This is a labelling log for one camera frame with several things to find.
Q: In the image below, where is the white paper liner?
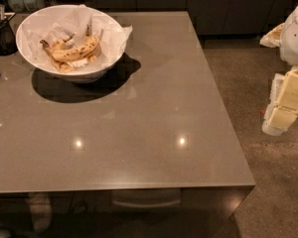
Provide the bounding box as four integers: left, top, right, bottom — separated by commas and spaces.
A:
16, 5, 132, 80

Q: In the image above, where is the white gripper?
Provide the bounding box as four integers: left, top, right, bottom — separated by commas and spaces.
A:
262, 66, 298, 136

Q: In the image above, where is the black mesh utensil holder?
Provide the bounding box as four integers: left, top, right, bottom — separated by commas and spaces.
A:
0, 3, 17, 56

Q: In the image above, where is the white ceramic bowl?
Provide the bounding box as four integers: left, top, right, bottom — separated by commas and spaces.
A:
16, 5, 132, 83

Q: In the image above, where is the spotted yellow banana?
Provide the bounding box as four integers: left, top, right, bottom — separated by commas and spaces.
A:
52, 35, 99, 62

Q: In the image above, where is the lower yellow banana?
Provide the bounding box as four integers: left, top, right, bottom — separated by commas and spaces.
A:
40, 37, 96, 73

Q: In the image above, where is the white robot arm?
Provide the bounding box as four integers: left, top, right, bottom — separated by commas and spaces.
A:
259, 5, 298, 136

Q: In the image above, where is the dark cabinet row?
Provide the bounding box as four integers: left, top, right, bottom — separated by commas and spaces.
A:
52, 0, 298, 36

